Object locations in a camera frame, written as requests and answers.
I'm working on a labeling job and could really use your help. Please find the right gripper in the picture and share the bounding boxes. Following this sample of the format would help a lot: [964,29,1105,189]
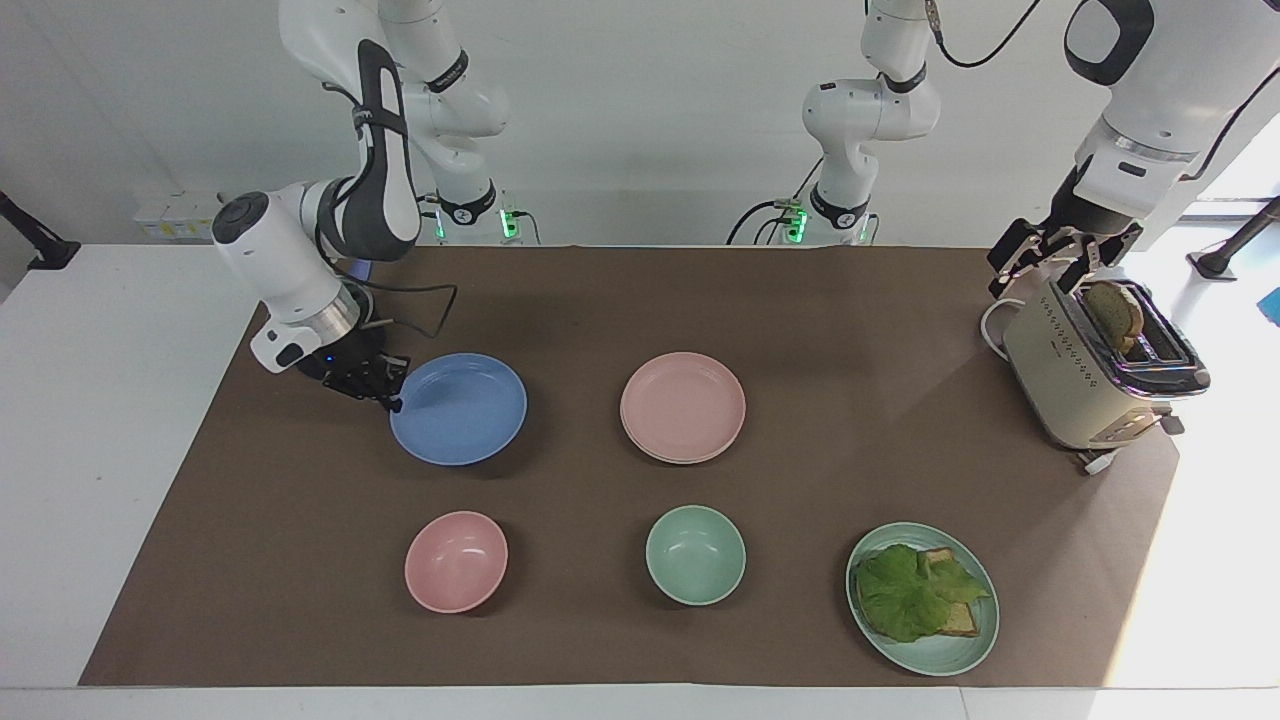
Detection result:
[297,334,410,414]

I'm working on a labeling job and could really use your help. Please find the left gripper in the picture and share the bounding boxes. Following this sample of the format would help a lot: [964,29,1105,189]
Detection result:
[987,160,1144,300]

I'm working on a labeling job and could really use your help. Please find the blue plate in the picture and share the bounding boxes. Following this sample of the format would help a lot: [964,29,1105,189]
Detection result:
[389,352,529,467]

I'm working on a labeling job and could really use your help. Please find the brown bread slice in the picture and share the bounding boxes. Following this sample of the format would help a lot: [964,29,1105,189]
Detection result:
[1084,281,1145,354]

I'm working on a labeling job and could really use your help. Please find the beige toaster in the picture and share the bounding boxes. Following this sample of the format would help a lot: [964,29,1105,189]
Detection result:
[1002,274,1212,452]

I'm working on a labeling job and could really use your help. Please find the black stand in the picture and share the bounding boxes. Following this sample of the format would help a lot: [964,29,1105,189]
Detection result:
[0,190,82,272]
[1187,195,1280,281]

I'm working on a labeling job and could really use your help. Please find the pink bowl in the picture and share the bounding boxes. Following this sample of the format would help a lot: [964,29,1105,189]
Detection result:
[404,511,509,614]

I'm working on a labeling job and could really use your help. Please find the pink plate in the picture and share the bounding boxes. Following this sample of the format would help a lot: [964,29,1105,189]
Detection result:
[620,351,747,461]

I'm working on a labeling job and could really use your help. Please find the beige plate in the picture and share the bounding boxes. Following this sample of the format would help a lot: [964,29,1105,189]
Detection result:
[624,436,745,466]

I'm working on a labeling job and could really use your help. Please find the green bowl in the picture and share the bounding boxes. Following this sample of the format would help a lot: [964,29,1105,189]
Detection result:
[645,505,747,607]

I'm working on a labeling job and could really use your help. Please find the green lettuce leaf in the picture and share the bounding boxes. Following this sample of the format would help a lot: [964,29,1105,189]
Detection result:
[855,543,992,644]

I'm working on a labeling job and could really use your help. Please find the toasted bread slice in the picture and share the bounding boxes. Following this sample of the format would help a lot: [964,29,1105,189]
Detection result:
[918,546,983,638]

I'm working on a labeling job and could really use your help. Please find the green plate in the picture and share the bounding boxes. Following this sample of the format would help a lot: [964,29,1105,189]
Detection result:
[846,522,1000,678]

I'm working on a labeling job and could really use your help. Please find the black cable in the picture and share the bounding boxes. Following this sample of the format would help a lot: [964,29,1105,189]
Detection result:
[925,0,1043,70]
[1178,62,1280,183]
[726,155,827,247]
[348,282,459,342]

